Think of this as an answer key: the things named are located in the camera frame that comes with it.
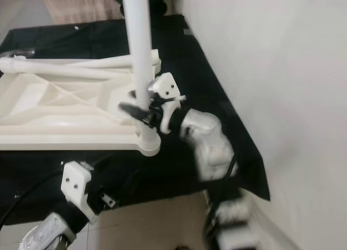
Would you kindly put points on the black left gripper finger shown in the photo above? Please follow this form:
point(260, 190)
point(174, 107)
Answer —
point(124, 184)

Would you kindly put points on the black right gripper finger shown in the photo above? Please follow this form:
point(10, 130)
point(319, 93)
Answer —
point(133, 95)
point(133, 114)

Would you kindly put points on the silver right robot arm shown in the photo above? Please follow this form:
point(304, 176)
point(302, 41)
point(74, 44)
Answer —
point(206, 141)

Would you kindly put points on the black table cloth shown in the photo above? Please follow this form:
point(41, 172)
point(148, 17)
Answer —
point(43, 179)

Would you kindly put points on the clear tape strip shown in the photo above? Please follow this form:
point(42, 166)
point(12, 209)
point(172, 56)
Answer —
point(19, 53)
point(186, 31)

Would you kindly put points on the beige cloth covered bench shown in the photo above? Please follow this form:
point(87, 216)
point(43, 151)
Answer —
point(81, 8)

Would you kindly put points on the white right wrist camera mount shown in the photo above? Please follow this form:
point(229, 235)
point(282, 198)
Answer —
point(165, 86)

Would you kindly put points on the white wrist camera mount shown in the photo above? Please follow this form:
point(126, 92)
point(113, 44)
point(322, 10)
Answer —
point(165, 86)
point(75, 185)

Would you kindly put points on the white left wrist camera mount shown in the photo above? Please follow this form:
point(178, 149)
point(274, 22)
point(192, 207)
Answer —
point(75, 185)

